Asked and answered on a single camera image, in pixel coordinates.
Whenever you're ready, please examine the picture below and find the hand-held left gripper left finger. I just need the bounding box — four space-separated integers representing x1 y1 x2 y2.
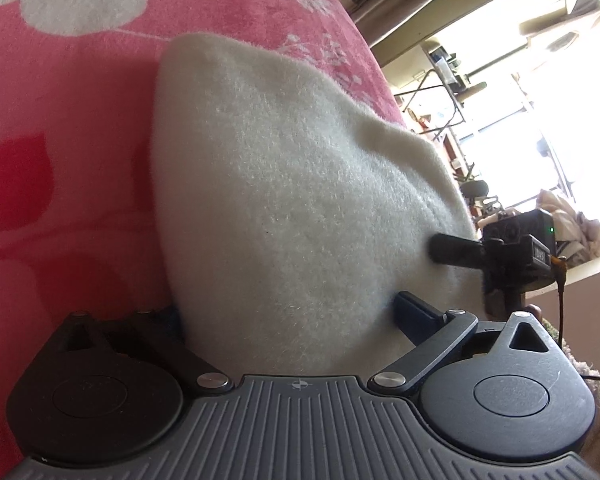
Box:
62 307 233 393

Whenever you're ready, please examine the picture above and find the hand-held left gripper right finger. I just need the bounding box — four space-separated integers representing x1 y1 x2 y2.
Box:
368 291 556 395

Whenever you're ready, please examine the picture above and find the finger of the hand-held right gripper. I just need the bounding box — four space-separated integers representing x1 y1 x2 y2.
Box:
429 233 491 267

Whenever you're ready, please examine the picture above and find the white fuzzy sweater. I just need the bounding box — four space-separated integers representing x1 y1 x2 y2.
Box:
150 32 481 376

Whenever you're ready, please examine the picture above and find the pile of light clothes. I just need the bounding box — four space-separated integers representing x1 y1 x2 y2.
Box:
537 189 600 268

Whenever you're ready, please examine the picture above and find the office chair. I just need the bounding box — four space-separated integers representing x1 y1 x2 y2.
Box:
460 180 506 221

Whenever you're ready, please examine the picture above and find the folding table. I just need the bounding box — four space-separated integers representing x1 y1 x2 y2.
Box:
395 45 488 136

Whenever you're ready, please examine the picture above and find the beige curtain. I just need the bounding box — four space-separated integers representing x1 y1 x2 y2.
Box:
350 0 546 51

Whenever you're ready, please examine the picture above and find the pink floral blanket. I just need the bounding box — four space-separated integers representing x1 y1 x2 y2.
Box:
0 0 406 480

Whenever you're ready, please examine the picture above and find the black cable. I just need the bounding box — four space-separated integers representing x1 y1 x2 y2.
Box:
554 255 600 386

